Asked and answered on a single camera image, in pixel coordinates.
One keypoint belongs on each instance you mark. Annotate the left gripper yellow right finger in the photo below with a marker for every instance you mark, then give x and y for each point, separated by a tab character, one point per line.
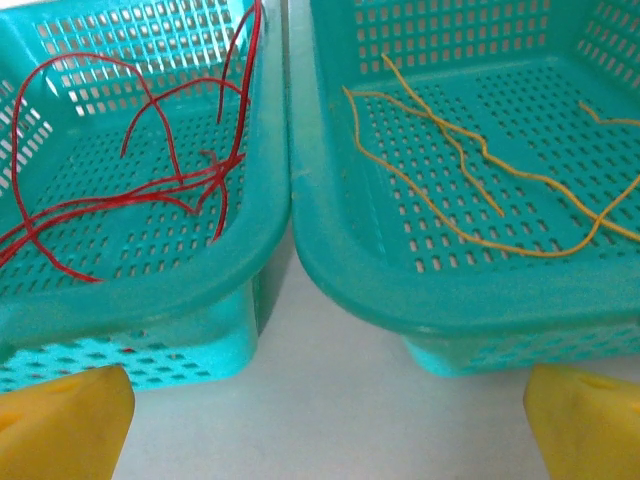
590	430

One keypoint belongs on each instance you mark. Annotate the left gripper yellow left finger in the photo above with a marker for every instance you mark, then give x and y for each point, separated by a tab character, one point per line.
60	430

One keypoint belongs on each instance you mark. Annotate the teal plastic basket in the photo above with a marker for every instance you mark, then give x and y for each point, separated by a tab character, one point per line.
450	310
150	300

